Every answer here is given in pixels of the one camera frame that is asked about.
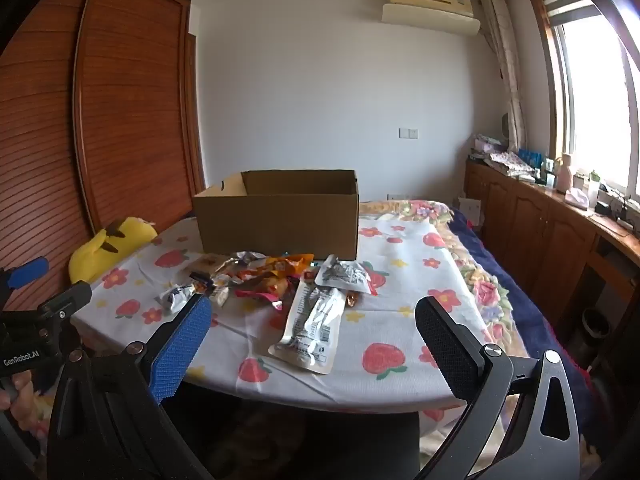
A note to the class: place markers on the crumpled purple silver packet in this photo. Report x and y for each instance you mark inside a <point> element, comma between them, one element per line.
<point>240,262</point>

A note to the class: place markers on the patterned beige curtain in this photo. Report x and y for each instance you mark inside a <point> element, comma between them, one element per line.
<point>507,70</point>

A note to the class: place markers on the long clear snack packet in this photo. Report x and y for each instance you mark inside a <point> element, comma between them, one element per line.
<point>310,330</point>

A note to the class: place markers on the white air conditioner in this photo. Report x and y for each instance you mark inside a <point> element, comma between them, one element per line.
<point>430,12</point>

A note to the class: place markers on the blue packets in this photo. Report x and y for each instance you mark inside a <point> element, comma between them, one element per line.
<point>530,156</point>

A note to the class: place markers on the green lid bottle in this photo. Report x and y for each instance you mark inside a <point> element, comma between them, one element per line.
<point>593,190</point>

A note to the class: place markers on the brown wooden cabinet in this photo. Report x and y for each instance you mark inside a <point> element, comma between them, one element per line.
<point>525,230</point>

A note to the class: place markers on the orange snack packet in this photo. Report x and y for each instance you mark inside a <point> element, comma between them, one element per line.
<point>285,265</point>

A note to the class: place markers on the floral blanket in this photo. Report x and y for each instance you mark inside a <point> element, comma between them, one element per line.
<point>480,270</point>

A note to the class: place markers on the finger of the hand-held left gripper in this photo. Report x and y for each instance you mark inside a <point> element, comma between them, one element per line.
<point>67,300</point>
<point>30,272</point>

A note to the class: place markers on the small white snack packet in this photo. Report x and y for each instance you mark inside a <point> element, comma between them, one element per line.
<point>175,299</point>

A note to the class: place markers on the person's left hand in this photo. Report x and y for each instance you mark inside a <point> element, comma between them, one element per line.
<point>20,400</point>

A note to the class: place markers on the brown wooden wardrobe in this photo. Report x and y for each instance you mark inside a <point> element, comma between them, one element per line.
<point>125,110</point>

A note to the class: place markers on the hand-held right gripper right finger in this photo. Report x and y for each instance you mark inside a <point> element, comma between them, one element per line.
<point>445,345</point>

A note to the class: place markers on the wooden framed window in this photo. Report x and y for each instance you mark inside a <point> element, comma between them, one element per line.
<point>595,100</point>

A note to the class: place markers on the pink bottle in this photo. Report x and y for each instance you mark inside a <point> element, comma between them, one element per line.
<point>564,175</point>

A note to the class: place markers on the folded floral cloth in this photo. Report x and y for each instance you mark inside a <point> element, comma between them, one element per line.
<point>510,164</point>

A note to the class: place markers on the brown cardboard box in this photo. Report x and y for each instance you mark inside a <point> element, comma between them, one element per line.
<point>275,225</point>

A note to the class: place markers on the black waste bin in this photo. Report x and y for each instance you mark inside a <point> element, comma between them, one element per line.
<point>595,325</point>

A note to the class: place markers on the small dark snack packet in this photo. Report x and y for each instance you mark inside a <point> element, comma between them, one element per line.
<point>202,281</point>

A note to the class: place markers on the pink snack packet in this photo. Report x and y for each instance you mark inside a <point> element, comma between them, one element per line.
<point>265,291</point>

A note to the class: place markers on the silver snack packet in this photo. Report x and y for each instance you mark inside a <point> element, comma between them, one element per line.
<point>345,275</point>

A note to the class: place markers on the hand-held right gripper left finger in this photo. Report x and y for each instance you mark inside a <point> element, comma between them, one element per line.
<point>180,347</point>

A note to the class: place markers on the white wall switch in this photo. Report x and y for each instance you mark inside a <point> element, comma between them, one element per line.
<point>409,133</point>

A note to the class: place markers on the pile of flat boxes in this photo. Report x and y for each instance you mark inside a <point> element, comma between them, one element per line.
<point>487,146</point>

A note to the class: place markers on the white paper box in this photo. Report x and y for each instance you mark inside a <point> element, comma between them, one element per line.
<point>470,212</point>

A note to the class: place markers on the yellow plush toy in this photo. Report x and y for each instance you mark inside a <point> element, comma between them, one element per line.
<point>95,255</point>

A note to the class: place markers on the small grey fan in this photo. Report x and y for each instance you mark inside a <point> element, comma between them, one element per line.
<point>506,127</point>

